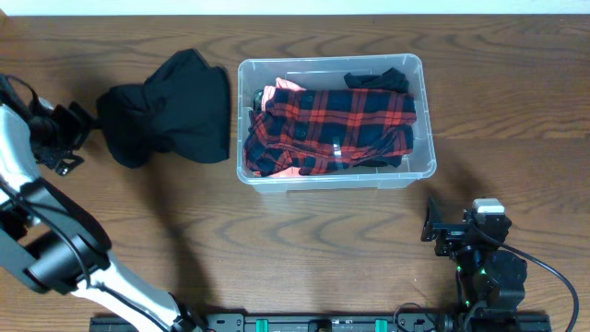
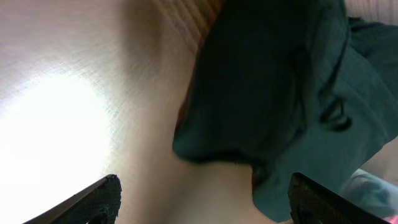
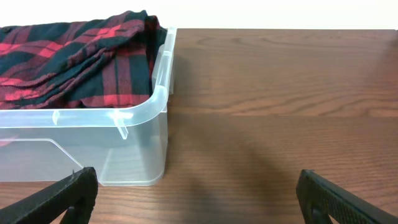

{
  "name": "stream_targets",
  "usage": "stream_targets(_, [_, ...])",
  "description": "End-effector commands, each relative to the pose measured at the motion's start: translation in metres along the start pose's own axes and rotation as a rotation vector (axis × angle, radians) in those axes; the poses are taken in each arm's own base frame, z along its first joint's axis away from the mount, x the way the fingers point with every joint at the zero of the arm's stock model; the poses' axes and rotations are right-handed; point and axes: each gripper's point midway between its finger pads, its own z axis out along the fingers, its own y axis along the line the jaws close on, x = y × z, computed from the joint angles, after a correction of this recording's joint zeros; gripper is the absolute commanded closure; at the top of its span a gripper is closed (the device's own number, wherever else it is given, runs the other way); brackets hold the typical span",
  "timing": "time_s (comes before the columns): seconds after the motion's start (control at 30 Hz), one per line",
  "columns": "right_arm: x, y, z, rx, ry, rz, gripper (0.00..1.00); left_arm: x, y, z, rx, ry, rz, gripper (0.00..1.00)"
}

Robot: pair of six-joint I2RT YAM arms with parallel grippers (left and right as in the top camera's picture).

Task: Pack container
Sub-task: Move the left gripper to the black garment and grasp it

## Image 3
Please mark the red navy plaid shirt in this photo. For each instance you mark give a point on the red navy plaid shirt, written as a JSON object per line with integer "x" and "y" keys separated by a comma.
{"x": 104, "y": 63}

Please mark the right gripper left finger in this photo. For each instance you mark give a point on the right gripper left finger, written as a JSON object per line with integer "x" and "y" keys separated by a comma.
{"x": 73, "y": 197}

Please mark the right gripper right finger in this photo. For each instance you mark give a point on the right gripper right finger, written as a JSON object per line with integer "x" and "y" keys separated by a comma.
{"x": 322, "y": 201}

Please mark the clear plastic storage bin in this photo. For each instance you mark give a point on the clear plastic storage bin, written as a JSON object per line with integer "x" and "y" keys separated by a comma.
{"x": 126, "y": 147}

